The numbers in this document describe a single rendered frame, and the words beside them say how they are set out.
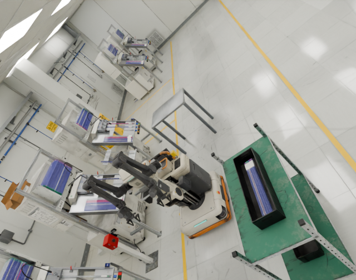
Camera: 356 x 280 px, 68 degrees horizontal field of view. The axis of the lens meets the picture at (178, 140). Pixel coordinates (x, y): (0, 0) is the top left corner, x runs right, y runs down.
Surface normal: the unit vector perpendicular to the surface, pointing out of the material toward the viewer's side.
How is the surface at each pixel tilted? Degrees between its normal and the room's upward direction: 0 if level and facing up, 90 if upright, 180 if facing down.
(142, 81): 90
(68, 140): 90
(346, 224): 0
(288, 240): 0
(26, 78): 90
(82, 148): 90
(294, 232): 0
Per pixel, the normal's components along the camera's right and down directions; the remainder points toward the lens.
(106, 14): 0.04, 0.61
